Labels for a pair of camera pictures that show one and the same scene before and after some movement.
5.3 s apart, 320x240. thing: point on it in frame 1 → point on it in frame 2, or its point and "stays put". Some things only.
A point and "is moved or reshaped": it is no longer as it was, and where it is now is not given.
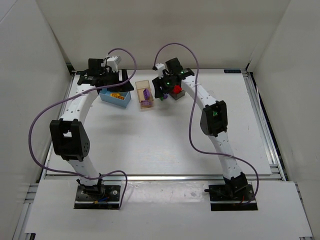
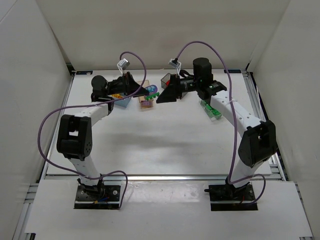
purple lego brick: [146, 94] is moved or reshaped
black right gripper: [162, 87] → [178, 86]
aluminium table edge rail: [163, 177] stays put
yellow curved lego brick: [117, 95] stays put
